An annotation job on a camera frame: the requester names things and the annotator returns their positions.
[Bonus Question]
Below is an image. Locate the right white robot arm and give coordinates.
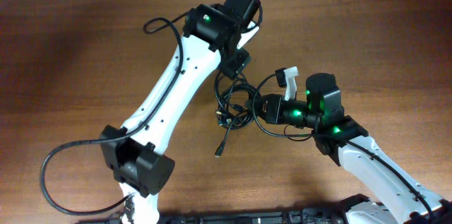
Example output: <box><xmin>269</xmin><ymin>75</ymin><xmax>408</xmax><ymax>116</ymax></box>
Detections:
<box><xmin>246</xmin><ymin>73</ymin><xmax>451</xmax><ymax>223</ymax></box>

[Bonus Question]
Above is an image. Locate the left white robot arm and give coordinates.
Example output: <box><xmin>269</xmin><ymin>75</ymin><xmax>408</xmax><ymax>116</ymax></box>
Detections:
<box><xmin>100</xmin><ymin>0</ymin><xmax>262</xmax><ymax>223</ymax></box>

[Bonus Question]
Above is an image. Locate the black cable bundle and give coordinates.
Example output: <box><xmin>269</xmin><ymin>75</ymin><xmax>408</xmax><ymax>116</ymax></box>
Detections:
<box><xmin>213</xmin><ymin>71</ymin><xmax>262</xmax><ymax>158</ymax></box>

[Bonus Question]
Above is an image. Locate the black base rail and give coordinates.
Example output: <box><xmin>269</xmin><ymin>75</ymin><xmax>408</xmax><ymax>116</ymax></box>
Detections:
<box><xmin>76</xmin><ymin>209</ymin><xmax>347</xmax><ymax>224</ymax></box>

